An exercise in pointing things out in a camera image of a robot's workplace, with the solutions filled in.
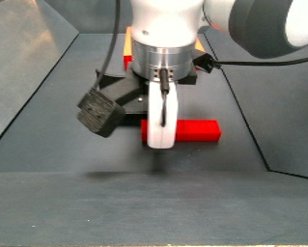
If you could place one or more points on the silver white gripper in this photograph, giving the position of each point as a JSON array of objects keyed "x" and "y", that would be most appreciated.
[{"x": 161, "y": 65}]

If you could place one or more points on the red arch foam block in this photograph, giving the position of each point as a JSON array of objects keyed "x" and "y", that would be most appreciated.
[{"x": 197, "y": 131}]

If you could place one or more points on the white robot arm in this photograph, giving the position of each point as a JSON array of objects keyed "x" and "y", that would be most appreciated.
[{"x": 268, "y": 27}]

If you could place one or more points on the black curved fixture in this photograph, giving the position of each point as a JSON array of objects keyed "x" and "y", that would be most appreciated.
[{"x": 128, "y": 91}]

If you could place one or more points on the orange foam shape board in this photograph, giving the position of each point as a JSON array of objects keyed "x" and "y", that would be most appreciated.
[{"x": 128, "y": 48}]

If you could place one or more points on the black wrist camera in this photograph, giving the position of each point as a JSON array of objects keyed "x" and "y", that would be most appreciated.
[{"x": 100, "y": 113}]

